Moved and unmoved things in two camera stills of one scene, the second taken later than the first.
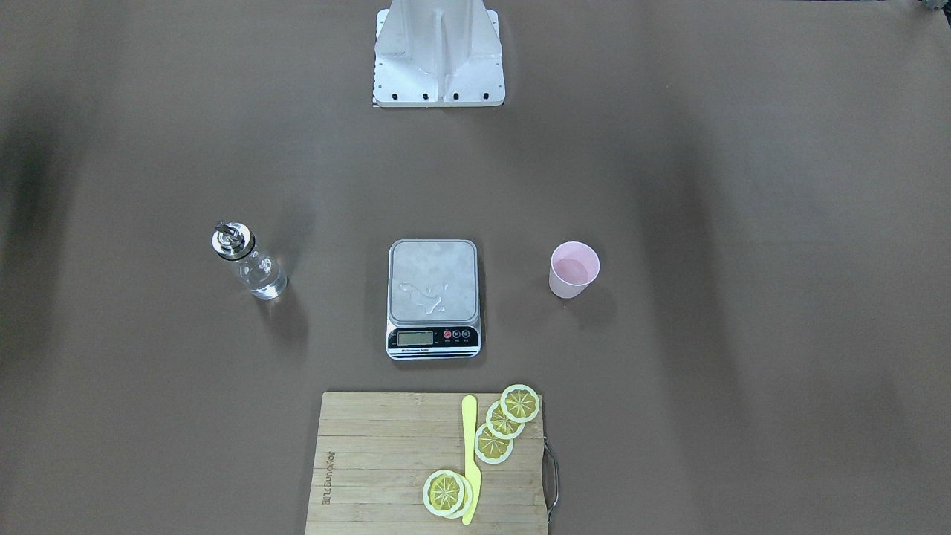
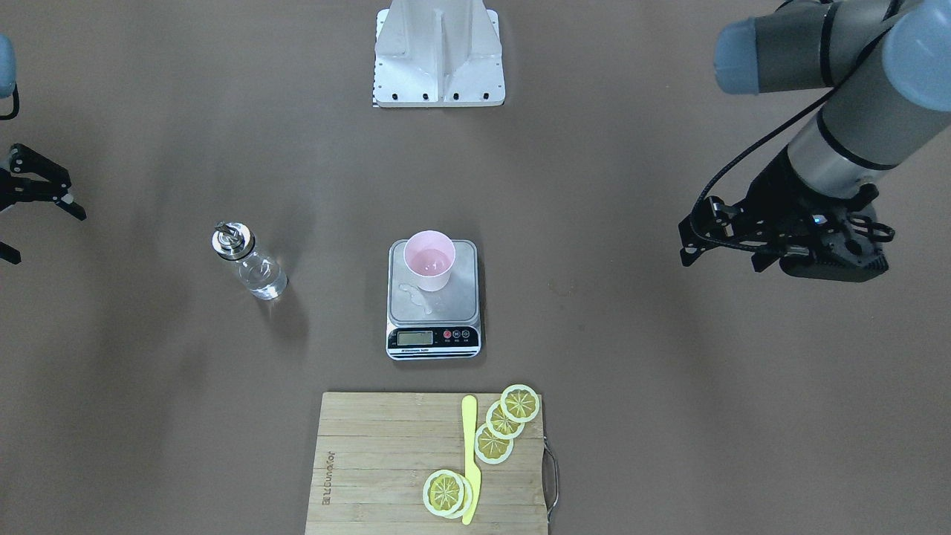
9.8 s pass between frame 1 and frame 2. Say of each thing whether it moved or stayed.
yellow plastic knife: stayed
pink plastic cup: moved
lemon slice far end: stayed
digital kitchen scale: stayed
